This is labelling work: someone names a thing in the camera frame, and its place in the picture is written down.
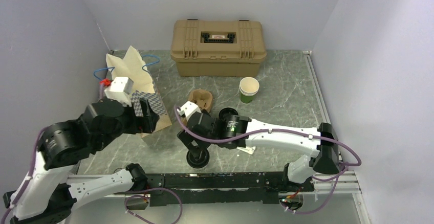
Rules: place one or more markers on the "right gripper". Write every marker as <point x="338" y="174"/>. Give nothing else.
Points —
<point x="187" y="138"/>

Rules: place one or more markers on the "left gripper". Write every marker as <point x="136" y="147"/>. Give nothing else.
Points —
<point x="146" y="123"/>

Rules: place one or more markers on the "brown pulp cup carrier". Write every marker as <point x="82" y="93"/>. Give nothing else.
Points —
<point x="202" y="98"/>

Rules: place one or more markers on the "paper bag with blue handles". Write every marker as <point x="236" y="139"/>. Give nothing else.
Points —
<point x="135" y="66"/>

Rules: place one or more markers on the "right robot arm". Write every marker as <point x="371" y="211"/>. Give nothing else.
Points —
<point x="318" y="146"/>

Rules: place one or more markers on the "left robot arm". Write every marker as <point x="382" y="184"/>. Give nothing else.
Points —
<point x="45" y="196"/>

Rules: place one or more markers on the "black cup lid stack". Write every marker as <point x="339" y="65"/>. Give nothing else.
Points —
<point x="226" y="113"/>

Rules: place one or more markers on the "pile of wrapped straws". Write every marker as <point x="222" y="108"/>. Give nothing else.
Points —
<point x="248" y="150"/>

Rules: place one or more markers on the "green paper cup stack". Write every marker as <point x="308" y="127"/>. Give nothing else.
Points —
<point x="248" y="88"/>

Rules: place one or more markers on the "tan plastic toolbox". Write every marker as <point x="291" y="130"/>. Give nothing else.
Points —
<point x="218" y="48"/>

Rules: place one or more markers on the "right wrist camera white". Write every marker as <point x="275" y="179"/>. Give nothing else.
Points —
<point x="188" y="109"/>

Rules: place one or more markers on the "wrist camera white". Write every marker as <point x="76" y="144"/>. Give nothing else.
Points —
<point x="120" y="89"/>
<point x="188" y="109"/>

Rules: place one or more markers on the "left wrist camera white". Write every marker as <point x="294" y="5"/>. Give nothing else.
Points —
<point x="120" y="89"/>

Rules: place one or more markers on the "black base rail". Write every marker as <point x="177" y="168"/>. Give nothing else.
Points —
<point x="207" y="188"/>

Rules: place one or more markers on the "aluminium side rail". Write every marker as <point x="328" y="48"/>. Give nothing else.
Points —
<point x="348" y="184"/>

